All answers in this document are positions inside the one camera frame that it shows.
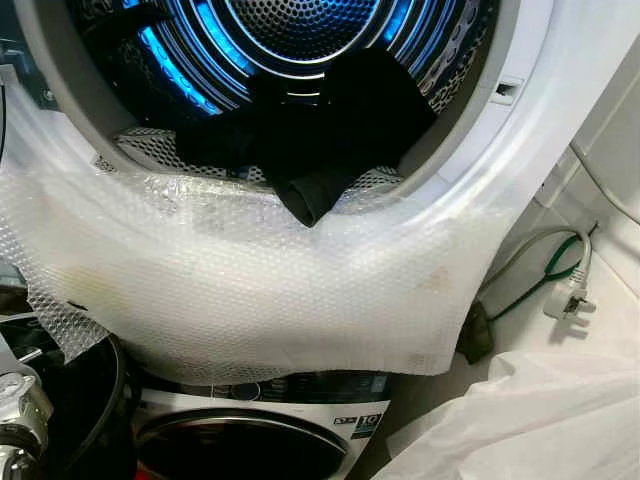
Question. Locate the white washing machine dark door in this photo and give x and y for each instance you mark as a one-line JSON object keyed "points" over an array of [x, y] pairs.
{"points": [[300, 410]]}

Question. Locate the white power plug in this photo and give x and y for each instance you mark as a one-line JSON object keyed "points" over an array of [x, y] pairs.
{"points": [[565, 300]]}

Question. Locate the dark green clump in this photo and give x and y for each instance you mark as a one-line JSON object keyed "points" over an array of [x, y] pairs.
{"points": [[475, 335]]}

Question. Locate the white front-load dryer with drum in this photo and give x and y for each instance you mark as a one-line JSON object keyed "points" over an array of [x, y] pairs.
{"points": [[545, 60]]}

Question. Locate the white plastic bag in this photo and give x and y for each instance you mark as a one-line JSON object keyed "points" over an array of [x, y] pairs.
{"points": [[530, 420]]}

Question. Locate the black garment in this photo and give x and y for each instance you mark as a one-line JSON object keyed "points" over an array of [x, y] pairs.
{"points": [[330, 130]]}

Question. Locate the clear bubble wrap sheet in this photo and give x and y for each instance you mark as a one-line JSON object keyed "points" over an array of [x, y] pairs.
{"points": [[250, 290]]}

